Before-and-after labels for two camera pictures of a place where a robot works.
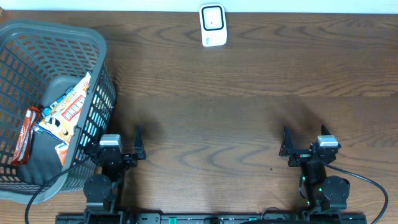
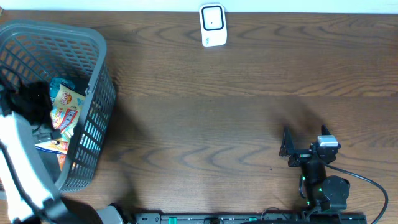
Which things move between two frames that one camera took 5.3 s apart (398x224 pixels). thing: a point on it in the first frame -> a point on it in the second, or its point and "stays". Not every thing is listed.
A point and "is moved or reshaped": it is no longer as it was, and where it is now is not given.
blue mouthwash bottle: [46, 111] -> [55, 85]
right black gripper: [288, 147] stays
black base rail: [121, 218] stays
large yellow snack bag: [61, 123] is moved or reshaped
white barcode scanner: [214, 25] stays
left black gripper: [123, 157] -> [28, 101]
